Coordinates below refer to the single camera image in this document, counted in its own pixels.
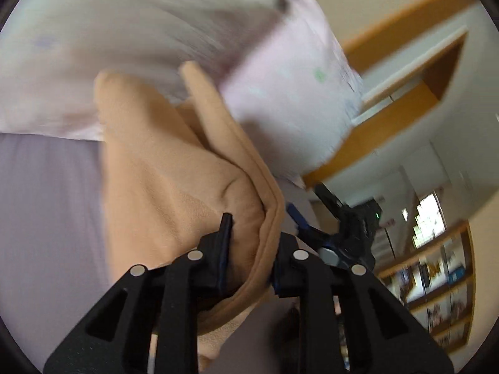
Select pale pink printed blanket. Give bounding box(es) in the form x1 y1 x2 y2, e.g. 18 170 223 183
0 0 366 188

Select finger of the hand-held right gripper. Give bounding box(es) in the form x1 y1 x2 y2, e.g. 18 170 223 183
286 203 333 251
314 183 346 219

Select wooden bookshelf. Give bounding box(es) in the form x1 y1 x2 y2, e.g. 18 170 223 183
377 221 477 356

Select wooden headboard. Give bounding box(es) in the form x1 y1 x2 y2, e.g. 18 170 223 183
303 0 481 189

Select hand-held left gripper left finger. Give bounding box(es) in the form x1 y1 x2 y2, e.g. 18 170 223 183
43 213 235 374

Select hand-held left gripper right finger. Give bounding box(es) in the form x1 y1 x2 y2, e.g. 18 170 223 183
272 233 455 374

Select tan garment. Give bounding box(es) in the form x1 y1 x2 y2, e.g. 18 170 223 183
94 60 287 361

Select lavender bed sheet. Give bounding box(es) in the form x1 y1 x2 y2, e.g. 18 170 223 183
0 132 303 374

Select bright window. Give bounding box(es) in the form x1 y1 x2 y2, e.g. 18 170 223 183
412 194 447 249

